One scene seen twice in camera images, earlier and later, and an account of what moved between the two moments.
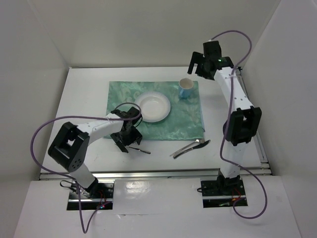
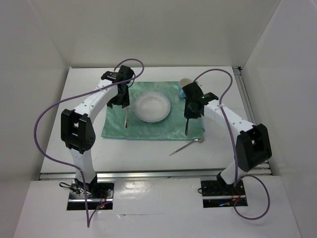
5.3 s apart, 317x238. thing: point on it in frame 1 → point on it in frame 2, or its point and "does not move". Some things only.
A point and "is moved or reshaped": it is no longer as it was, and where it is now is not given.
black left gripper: [135, 136] → [124, 101]
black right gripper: [196, 58] → [187, 114]
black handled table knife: [188, 150] → [186, 130]
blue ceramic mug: [185, 87] does not move
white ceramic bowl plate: [154, 106] does not move
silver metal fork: [142, 150] is moved or reshaped
